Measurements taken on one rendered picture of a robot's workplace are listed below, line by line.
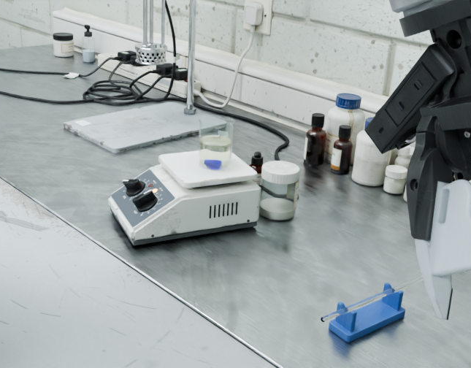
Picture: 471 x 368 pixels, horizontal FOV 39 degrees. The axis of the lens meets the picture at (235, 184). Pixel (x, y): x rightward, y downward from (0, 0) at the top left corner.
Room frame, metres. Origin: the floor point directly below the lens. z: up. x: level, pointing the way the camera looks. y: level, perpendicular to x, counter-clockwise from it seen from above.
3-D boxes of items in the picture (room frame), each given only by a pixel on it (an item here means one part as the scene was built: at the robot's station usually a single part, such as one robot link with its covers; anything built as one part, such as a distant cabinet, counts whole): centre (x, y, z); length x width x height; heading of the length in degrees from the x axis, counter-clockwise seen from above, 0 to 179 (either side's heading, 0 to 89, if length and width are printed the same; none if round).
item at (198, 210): (0.91, 0.07, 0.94); 0.22 x 0.13 x 0.08; 116
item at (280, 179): (0.95, -0.07, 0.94); 0.06 x 0.06 x 0.08
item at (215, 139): (0.92, 0.03, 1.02); 0.06 x 0.05 x 0.08; 3
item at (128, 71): (1.74, 0.26, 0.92); 0.40 x 0.06 x 0.04; 45
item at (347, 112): (1.22, -0.21, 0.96); 0.07 x 0.07 x 0.13
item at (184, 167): (0.93, 0.04, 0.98); 0.12 x 0.12 x 0.01; 26
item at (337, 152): (1.16, -0.20, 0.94); 0.04 x 0.04 x 0.09
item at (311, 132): (1.19, -0.15, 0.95); 0.04 x 0.04 x 0.10
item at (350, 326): (0.66, -0.17, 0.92); 0.10 x 0.03 x 0.04; 128
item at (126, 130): (1.35, 0.20, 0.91); 0.30 x 0.20 x 0.01; 135
